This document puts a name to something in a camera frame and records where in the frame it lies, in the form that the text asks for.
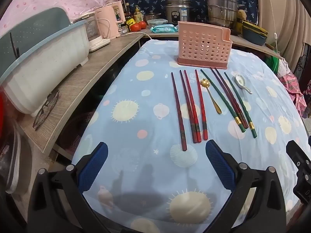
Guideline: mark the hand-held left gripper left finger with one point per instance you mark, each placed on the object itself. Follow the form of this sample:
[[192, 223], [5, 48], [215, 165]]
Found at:
[[93, 165]]

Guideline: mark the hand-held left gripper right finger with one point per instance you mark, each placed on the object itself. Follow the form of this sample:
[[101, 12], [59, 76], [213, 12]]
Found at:
[[220, 165]]

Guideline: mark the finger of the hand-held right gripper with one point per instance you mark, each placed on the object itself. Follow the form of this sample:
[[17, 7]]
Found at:
[[303, 174]]

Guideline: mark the green chopstick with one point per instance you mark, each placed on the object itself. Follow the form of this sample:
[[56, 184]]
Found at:
[[219, 97], [239, 103]]

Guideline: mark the dark red chopstick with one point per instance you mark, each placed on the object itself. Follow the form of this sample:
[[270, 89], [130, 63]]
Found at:
[[187, 104], [178, 111]]

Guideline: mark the pink perforated utensil holder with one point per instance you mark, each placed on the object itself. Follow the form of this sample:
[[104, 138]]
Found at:
[[201, 46]]

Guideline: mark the red mesh basket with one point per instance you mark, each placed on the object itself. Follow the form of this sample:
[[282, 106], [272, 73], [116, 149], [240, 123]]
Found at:
[[80, 131]]

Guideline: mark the dark eyeglasses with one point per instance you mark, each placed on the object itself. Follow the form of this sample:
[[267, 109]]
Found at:
[[46, 106]]

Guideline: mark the blue patterned tablecloth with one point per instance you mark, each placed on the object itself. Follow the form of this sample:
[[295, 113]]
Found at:
[[145, 106]]

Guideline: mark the gold flower spoon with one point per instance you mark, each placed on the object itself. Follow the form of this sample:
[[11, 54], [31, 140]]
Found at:
[[205, 82]]

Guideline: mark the white ceramic spoon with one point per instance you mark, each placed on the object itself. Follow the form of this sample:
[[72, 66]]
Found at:
[[239, 79]]

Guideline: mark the wood grain side counter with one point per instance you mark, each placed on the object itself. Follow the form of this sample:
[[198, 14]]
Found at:
[[85, 77]]

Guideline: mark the green plastic basin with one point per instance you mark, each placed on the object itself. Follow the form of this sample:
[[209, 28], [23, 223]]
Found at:
[[279, 63]]

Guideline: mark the blue white dish drainer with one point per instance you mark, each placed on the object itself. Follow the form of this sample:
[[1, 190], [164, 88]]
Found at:
[[48, 53]]

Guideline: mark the white blender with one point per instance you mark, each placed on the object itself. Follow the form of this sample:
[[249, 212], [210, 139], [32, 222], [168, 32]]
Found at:
[[94, 32]]

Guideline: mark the black induction cooktop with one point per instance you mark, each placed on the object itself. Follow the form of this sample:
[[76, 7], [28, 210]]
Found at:
[[234, 32]]

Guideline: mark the stack of yellow blue bowls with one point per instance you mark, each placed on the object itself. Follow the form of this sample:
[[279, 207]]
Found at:
[[255, 35]]

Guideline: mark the red tomato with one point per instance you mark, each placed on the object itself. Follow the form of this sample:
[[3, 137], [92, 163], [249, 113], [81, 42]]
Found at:
[[142, 24], [134, 26]]

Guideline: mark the yellow label jar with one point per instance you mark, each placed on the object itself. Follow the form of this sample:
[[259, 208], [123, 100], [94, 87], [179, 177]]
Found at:
[[130, 23]]

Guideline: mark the blue wet wipes pack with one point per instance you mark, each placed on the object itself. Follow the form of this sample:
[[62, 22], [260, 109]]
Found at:
[[164, 29]]

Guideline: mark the pink electric kettle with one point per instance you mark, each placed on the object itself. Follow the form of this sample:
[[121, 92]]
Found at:
[[107, 17]]

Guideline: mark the tan loofah scrubber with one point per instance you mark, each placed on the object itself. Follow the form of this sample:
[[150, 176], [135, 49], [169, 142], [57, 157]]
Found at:
[[241, 15]]

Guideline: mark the glass container teal lid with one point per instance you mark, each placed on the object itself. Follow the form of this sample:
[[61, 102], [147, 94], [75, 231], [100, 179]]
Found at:
[[158, 23]]

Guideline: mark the yellow pump bottle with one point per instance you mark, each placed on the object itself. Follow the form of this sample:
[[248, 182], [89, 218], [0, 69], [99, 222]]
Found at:
[[137, 15]]

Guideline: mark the dark sauce bottle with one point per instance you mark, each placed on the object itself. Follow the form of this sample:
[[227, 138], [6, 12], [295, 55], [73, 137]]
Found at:
[[127, 11]]

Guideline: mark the steel steamer pot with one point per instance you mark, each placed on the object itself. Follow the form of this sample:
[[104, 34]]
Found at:
[[222, 7]]

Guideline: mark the small steel lidded pot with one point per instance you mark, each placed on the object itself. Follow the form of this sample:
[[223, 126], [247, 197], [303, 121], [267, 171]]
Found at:
[[151, 17]]

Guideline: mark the beige curtain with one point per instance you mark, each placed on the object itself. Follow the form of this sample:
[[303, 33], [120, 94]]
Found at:
[[286, 17]]

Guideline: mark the steel rice cooker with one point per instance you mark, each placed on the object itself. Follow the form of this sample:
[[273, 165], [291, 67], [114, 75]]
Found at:
[[178, 11]]

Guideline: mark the black metal frame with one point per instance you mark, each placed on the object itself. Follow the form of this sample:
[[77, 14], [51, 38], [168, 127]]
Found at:
[[302, 60]]

